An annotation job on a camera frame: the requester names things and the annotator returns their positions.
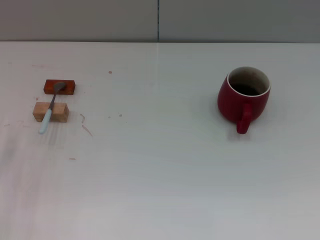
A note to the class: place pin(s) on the light wooden block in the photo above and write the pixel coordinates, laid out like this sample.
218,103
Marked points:
60,111

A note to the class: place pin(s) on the red-brown wooden block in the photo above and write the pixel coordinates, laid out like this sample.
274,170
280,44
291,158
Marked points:
68,86

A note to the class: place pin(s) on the red ceramic cup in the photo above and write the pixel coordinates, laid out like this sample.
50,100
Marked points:
230,105

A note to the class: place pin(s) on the grey partition panel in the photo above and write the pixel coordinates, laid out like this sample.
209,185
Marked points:
237,20
75,20

